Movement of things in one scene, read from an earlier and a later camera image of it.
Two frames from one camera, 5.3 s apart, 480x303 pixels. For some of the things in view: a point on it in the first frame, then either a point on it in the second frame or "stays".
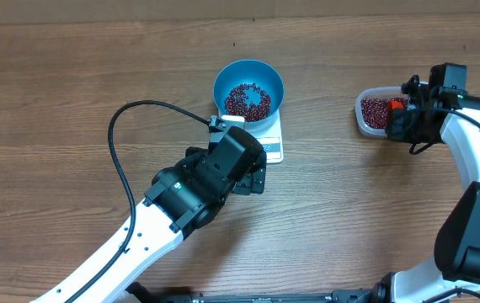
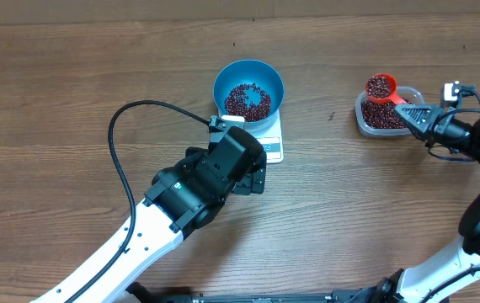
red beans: [237, 106] stays
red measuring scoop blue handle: [396, 110] to [381, 88]
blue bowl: [251, 88] stays
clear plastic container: [371, 108] stays
